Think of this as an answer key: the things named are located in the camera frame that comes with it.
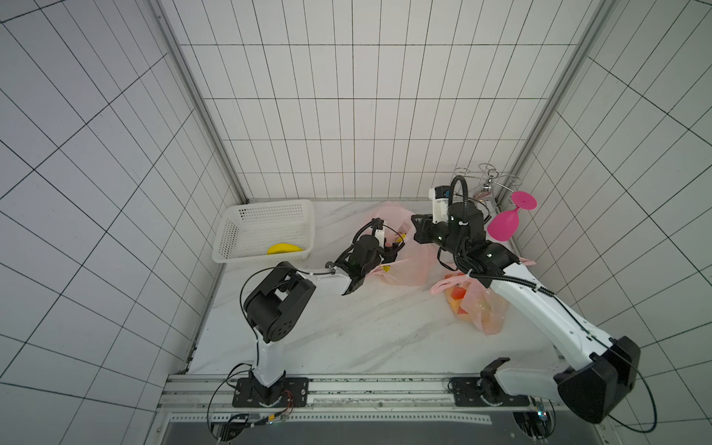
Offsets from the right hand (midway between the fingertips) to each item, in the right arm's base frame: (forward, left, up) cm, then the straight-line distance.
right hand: (414, 211), depth 75 cm
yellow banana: (+3, +44, -26) cm, 51 cm away
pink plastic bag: (-18, -22, -19) cm, 34 cm away
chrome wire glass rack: (+15, -25, 0) cm, 29 cm away
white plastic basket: (+12, +63, -28) cm, 70 cm away
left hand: (+1, +4, -19) cm, 19 cm away
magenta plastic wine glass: (+9, -33, -15) cm, 37 cm away
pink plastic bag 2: (-8, -2, -14) cm, 16 cm away
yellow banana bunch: (-14, -15, -27) cm, 34 cm away
